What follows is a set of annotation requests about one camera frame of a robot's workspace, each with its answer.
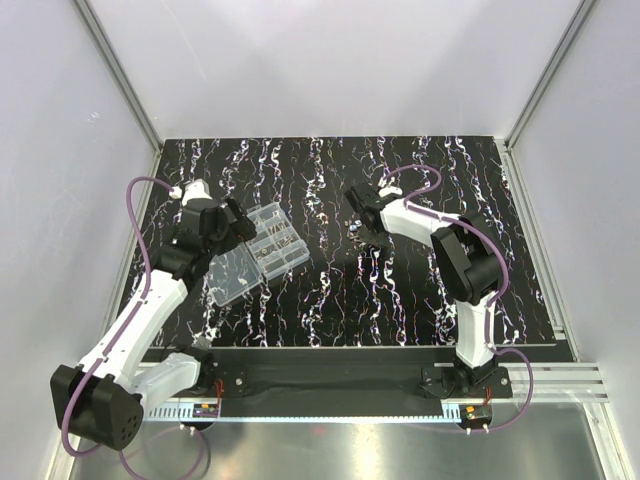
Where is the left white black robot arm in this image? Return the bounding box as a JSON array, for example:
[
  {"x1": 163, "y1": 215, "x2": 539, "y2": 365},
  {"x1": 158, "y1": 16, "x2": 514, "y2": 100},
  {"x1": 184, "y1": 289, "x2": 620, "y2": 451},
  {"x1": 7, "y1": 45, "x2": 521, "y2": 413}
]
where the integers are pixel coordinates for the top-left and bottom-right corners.
[{"x1": 50, "y1": 179, "x2": 256, "y2": 457}]

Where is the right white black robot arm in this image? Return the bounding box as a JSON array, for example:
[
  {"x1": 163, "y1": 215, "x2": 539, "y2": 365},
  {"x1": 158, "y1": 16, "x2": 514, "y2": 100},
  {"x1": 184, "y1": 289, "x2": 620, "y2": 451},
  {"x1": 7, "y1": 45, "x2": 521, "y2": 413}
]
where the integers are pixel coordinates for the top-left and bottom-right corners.
[{"x1": 345, "y1": 183, "x2": 509, "y2": 395}]

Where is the pile of screws and nuts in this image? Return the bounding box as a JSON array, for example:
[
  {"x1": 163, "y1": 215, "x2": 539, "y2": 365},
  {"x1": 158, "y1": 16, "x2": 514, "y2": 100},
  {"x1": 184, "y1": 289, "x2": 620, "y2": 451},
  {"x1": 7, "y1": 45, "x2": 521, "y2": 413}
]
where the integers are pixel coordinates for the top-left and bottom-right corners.
[{"x1": 347, "y1": 220, "x2": 362, "y2": 241}]

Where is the clear plastic compartment box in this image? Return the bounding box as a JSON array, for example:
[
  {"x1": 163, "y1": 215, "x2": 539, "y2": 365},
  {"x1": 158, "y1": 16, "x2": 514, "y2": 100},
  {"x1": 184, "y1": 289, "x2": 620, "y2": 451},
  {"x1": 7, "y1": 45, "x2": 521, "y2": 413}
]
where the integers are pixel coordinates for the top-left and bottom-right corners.
[{"x1": 205, "y1": 202, "x2": 310, "y2": 307}]

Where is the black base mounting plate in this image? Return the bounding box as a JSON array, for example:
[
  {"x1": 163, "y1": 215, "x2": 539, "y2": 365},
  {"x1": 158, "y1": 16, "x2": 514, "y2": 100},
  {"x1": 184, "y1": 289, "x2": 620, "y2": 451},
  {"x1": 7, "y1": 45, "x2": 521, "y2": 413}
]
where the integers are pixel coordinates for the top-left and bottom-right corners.
[{"x1": 143, "y1": 346, "x2": 512, "y2": 401}]

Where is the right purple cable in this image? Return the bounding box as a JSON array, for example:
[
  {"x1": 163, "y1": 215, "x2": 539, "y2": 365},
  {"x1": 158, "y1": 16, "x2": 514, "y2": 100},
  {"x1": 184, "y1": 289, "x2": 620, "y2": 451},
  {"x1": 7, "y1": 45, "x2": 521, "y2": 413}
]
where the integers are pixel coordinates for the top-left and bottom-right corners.
[{"x1": 382, "y1": 164, "x2": 536, "y2": 434}]

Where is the purple cable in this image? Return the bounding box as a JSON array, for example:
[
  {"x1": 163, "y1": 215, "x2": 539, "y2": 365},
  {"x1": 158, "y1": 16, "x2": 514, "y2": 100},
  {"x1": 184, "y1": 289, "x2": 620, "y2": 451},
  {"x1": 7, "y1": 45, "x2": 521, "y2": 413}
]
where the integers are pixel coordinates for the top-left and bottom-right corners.
[
  {"x1": 382, "y1": 164, "x2": 536, "y2": 434},
  {"x1": 62, "y1": 175, "x2": 211, "y2": 479}
]

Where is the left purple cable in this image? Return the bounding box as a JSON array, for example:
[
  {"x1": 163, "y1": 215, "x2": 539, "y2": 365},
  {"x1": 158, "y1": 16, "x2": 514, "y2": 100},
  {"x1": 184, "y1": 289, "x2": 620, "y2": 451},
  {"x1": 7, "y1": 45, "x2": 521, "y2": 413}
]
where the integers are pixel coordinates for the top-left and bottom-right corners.
[{"x1": 62, "y1": 175, "x2": 211, "y2": 479}]

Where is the left aluminium frame post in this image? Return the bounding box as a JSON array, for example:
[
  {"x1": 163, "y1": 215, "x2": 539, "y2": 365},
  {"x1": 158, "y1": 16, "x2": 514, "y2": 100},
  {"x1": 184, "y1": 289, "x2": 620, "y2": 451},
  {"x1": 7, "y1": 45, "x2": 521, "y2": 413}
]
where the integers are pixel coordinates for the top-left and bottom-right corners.
[{"x1": 71, "y1": 0, "x2": 164, "y2": 154}]

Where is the aluminium frame post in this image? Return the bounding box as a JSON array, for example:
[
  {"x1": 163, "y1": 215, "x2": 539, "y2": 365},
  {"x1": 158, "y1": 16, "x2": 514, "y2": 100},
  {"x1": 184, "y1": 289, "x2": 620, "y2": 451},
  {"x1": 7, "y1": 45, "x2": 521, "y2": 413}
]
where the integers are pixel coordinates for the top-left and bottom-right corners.
[
  {"x1": 504, "y1": 0, "x2": 599, "y2": 151},
  {"x1": 71, "y1": 0, "x2": 164, "y2": 154}
]

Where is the right aluminium frame post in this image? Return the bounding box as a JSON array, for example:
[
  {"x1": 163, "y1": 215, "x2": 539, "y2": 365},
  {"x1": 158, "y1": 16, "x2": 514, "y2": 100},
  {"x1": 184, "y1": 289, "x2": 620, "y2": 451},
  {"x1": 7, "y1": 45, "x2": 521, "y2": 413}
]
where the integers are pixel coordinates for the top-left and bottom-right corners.
[{"x1": 504, "y1": 0, "x2": 599, "y2": 151}]

